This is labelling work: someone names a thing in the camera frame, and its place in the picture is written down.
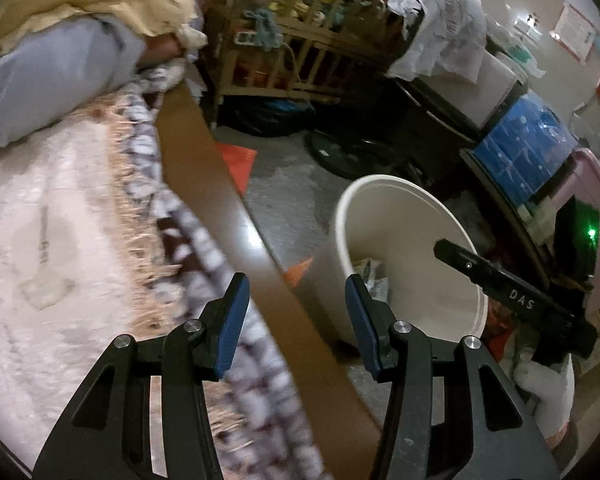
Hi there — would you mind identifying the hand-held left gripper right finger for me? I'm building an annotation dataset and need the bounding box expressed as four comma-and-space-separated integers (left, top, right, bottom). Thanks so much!
344, 274, 561, 480

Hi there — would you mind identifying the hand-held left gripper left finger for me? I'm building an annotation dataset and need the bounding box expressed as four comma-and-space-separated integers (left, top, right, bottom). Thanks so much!
32, 272, 251, 480

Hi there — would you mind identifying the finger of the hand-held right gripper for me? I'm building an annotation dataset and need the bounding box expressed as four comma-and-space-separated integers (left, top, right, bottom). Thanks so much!
434, 239, 498, 288

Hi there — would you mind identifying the white plastic bucket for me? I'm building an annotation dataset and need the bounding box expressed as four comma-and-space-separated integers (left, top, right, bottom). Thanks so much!
332, 174, 490, 356

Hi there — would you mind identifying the patterned fringed blanket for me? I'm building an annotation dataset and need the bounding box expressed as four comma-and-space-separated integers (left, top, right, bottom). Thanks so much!
105, 57, 326, 480

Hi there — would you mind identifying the small white lined bin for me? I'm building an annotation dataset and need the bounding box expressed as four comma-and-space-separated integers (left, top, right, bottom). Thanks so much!
512, 350, 576, 448

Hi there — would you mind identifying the orange scrap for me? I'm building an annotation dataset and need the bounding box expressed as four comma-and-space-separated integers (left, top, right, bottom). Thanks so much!
282, 256, 315, 288

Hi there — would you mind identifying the blue storage box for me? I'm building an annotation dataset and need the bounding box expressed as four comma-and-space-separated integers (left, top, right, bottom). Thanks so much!
472, 97, 578, 206

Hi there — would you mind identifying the black round fan base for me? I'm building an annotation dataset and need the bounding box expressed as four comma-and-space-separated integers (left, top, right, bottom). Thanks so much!
305, 130, 411, 181

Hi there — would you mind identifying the white box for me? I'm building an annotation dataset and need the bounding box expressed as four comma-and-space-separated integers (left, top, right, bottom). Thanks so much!
430, 52, 523, 128

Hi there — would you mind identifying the red paper sheet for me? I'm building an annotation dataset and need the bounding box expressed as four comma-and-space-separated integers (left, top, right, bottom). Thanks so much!
215, 142, 258, 196

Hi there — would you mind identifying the clear plastic piece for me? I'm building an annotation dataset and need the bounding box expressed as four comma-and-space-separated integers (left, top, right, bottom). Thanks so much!
20, 275, 76, 311

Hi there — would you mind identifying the black bag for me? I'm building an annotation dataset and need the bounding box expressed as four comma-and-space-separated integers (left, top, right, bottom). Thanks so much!
215, 100, 316, 136

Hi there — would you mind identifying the white crumpled cloth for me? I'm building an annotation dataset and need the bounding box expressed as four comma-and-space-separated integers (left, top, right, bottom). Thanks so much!
385, 0, 488, 83

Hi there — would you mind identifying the wooden crib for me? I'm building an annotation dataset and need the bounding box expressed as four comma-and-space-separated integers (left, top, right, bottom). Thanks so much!
210, 0, 406, 106

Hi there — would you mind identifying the grey pillow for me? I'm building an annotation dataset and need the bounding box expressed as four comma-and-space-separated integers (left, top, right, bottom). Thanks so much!
0, 15, 148, 153

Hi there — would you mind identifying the brown wooden bed frame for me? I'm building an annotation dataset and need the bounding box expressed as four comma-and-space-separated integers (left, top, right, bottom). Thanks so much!
157, 82, 383, 480

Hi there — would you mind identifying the wall poster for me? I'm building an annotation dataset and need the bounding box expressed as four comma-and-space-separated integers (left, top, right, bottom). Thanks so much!
552, 2, 596, 63

